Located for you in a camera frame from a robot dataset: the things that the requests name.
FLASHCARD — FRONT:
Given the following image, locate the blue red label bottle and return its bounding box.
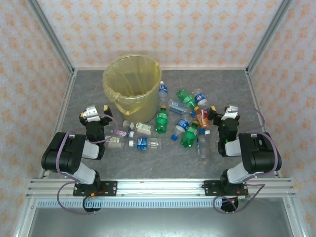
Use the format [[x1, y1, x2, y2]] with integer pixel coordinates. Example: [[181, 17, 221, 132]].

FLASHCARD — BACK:
[[194, 89, 209, 109]]

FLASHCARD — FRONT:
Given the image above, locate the beige label clear bottle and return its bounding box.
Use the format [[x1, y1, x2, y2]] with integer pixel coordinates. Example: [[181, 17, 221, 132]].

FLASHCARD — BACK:
[[105, 135, 127, 150]]

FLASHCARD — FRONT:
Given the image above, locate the pink label clear bottle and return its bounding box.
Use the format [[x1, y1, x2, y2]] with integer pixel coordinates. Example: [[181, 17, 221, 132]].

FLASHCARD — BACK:
[[105, 127, 136, 138]]

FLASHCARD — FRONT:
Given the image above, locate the green plastic soda bottle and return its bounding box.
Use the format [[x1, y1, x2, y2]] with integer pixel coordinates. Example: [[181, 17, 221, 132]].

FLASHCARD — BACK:
[[180, 120, 199, 149], [175, 88, 200, 111], [155, 105, 169, 135]]

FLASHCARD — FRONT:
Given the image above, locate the large blue label clear bottle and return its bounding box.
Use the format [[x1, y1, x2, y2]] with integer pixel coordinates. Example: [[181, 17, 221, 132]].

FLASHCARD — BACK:
[[128, 137, 162, 151]]

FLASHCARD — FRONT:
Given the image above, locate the blue label bottle white cap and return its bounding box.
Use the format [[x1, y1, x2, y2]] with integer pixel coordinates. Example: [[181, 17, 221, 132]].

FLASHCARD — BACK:
[[158, 80, 169, 106]]

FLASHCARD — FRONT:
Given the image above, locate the yellow trash bin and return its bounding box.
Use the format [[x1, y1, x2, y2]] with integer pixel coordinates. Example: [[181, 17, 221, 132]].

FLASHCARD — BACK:
[[102, 54, 163, 116]]

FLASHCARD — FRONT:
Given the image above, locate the grey metal sheet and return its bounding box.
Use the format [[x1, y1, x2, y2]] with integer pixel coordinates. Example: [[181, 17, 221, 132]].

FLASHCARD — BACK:
[[27, 207, 297, 237]]

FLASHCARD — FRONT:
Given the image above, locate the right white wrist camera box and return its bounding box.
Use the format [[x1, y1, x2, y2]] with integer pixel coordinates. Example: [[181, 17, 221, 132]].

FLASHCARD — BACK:
[[221, 105, 239, 121]]

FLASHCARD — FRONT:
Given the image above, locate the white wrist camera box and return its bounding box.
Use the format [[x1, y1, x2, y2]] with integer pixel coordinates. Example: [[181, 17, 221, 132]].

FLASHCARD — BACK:
[[82, 105, 104, 122], [221, 105, 239, 121]]

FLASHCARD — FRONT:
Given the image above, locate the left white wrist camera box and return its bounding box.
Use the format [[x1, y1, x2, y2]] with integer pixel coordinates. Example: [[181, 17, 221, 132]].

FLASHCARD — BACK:
[[82, 105, 104, 122]]

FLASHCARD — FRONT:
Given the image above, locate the aluminium side rail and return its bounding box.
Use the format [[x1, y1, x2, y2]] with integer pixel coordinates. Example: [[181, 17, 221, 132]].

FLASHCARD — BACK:
[[245, 70, 283, 178], [39, 71, 77, 179]]

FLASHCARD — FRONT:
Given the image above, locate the aluminium front extrusion rail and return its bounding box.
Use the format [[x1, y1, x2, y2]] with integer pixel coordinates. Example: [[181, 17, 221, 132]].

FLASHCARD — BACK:
[[26, 178, 296, 198]]

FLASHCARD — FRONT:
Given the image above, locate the aluminium frame post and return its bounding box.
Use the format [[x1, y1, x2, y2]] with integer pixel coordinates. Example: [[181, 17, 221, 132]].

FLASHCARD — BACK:
[[26, 0, 76, 76], [245, 0, 294, 75]]

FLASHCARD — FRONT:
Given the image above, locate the grey slotted cable duct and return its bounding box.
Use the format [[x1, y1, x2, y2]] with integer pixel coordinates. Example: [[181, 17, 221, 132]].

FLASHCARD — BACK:
[[37, 199, 250, 208]]

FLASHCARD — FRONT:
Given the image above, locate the aluminium frame leg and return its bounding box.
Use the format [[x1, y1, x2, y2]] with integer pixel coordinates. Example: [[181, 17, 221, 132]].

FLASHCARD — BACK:
[[13, 198, 38, 237], [283, 197, 309, 237]]

